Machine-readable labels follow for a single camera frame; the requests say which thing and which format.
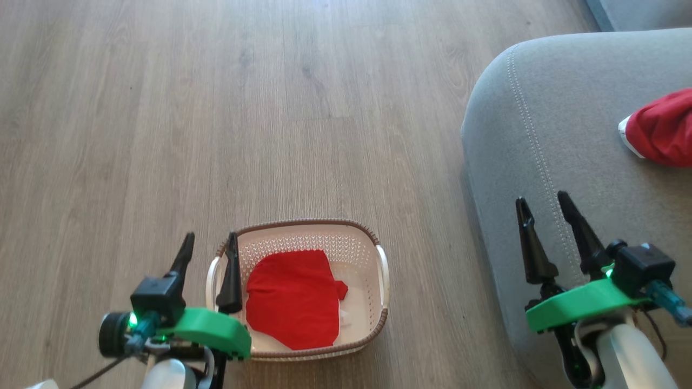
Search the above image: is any red garment with white trim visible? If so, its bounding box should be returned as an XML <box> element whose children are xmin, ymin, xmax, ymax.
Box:
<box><xmin>618</xmin><ymin>88</ymin><xmax>692</xmax><ymax>167</ymax></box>

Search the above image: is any plain red garment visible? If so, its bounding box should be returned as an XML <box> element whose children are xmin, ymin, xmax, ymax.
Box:
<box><xmin>246</xmin><ymin>249</ymin><xmax>349</xmax><ymax>351</ymax></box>

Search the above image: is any camera cable teal plug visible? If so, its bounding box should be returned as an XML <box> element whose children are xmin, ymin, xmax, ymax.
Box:
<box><xmin>70</xmin><ymin>312</ymin><xmax>163</xmax><ymax>389</ymax></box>
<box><xmin>643</xmin><ymin>280</ymin><xmax>692</xmax><ymax>360</ymax></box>

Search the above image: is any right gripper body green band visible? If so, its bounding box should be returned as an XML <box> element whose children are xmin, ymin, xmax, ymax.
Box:
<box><xmin>525</xmin><ymin>277</ymin><xmax>651</xmax><ymax>333</ymax></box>

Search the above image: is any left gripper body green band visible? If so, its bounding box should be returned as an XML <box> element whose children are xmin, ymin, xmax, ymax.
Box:
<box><xmin>157</xmin><ymin>307</ymin><xmax>253</xmax><ymax>361</ymax></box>

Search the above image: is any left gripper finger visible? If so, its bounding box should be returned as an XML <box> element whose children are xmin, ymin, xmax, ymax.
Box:
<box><xmin>216</xmin><ymin>232</ymin><xmax>243</xmax><ymax>314</ymax></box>
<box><xmin>169</xmin><ymin>232</ymin><xmax>196</xmax><ymax>279</ymax></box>

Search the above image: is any cream plastic laundry basket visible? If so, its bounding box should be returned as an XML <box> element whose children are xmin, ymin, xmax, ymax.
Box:
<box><xmin>205</xmin><ymin>218</ymin><xmax>390</xmax><ymax>361</ymax></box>

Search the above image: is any grey fabric sofa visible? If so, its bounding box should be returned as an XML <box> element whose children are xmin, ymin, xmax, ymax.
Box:
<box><xmin>461</xmin><ymin>28</ymin><xmax>692</xmax><ymax>389</ymax></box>

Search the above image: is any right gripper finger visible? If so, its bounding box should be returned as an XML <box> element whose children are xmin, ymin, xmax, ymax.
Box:
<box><xmin>515</xmin><ymin>197</ymin><xmax>560</xmax><ymax>286</ymax></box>
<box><xmin>557</xmin><ymin>190</ymin><xmax>612</xmax><ymax>278</ymax></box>

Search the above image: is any right camera cable teal plug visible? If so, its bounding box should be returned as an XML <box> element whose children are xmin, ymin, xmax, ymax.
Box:
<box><xmin>643</xmin><ymin>280</ymin><xmax>692</xmax><ymax>360</ymax></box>

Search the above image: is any left camera cable teal plug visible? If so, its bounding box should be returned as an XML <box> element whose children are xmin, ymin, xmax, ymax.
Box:
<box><xmin>70</xmin><ymin>312</ymin><xmax>163</xmax><ymax>389</ymax></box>

